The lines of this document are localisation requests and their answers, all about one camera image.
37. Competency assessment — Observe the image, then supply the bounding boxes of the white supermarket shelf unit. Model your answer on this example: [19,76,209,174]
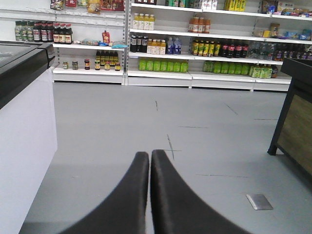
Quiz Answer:
[0,0,312,91]

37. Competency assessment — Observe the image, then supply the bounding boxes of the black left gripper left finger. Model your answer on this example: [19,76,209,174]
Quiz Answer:
[62,152,149,234]

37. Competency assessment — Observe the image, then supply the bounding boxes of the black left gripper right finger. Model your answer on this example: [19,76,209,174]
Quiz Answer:
[150,149,247,234]

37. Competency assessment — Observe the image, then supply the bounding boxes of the white chest freezer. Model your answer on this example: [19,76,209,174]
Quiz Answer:
[0,41,58,234]

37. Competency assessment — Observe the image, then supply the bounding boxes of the black fruit display stand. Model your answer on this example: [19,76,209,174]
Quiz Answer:
[268,58,312,180]

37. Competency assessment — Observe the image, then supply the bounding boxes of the metal floor plate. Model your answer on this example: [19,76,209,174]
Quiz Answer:
[246,194,273,211]

